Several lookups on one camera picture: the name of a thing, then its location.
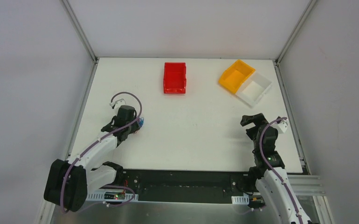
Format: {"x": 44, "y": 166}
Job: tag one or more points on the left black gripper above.
{"x": 133, "y": 127}

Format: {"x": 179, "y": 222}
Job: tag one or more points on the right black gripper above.
{"x": 256, "y": 124}

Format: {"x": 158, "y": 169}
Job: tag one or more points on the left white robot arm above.
{"x": 71, "y": 180}

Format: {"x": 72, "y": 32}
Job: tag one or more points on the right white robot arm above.
{"x": 269, "y": 176}

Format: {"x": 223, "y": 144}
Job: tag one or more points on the clear white plastic bin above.
{"x": 254, "y": 89}

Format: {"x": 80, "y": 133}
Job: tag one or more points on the red plastic bin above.
{"x": 174, "y": 79}

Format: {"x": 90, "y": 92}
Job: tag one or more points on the yellow plastic bin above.
{"x": 235, "y": 76}

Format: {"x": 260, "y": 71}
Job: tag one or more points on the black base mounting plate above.
{"x": 171, "y": 186}

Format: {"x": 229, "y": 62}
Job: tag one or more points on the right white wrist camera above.
{"x": 282, "y": 126}

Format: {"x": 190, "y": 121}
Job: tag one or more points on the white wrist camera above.
{"x": 282, "y": 126}
{"x": 117, "y": 103}

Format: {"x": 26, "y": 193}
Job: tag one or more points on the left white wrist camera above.
{"x": 117, "y": 103}

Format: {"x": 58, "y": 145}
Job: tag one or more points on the right white cable duct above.
{"x": 241, "y": 200}

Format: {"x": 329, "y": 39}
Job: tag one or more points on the white cable duct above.
{"x": 241, "y": 200}
{"x": 112, "y": 195}

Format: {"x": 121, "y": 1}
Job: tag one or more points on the left white cable duct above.
{"x": 112, "y": 195}

